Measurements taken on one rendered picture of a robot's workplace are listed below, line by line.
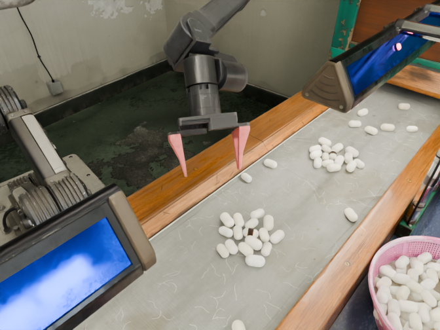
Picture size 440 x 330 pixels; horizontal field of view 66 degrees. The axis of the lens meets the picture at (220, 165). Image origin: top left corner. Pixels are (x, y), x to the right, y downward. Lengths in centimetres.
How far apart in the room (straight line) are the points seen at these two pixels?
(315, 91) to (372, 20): 83
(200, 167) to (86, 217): 59
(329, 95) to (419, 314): 40
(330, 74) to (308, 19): 186
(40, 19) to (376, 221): 227
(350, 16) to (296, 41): 111
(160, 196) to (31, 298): 53
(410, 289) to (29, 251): 63
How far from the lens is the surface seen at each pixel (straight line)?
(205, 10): 75
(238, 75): 65
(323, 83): 53
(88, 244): 28
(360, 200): 85
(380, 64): 63
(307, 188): 84
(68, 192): 81
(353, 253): 71
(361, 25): 137
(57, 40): 262
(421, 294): 74
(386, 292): 70
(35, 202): 81
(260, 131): 97
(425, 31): 70
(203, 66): 60
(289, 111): 108
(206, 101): 59
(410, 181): 91
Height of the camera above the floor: 129
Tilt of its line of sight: 39 degrees down
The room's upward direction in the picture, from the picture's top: straight up
